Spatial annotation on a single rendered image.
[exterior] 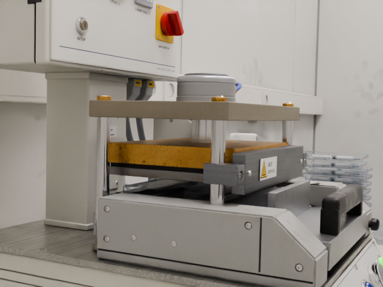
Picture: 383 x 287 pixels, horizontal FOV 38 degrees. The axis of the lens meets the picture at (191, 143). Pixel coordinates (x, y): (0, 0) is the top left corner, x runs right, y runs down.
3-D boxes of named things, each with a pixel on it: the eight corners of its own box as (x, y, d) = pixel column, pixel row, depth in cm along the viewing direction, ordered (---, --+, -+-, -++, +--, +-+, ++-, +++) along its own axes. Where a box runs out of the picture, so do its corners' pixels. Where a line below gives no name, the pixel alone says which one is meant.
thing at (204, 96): (47, 172, 69) (48, 68, 68) (168, 158, 97) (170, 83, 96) (225, 188, 58) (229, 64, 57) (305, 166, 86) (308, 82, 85)
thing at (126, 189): (159, 208, 67) (159, 189, 67) (121, 203, 69) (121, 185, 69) (221, 190, 83) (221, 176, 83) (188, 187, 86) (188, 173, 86)
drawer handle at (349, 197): (319, 233, 60) (320, 196, 60) (346, 213, 73) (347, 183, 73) (337, 236, 59) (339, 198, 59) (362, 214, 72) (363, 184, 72)
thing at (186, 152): (107, 174, 69) (108, 97, 68) (188, 162, 89) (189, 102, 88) (235, 184, 61) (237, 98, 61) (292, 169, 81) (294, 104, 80)
